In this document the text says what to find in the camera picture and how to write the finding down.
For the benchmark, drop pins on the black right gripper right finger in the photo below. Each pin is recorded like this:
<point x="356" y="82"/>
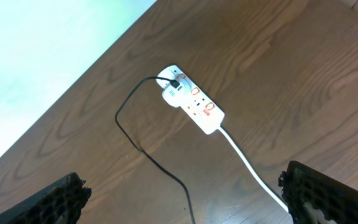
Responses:
<point x="312" y="197"/>

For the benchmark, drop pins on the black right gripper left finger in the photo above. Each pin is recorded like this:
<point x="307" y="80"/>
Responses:
<point x="59" y="203"/>

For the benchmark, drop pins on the white charger plug adapter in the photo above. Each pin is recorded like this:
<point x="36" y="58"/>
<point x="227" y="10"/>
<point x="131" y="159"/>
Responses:
<point x="176" y="85"/>

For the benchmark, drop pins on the white power strip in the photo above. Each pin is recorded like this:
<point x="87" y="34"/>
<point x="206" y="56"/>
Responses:
<point x="202" y="109"/>

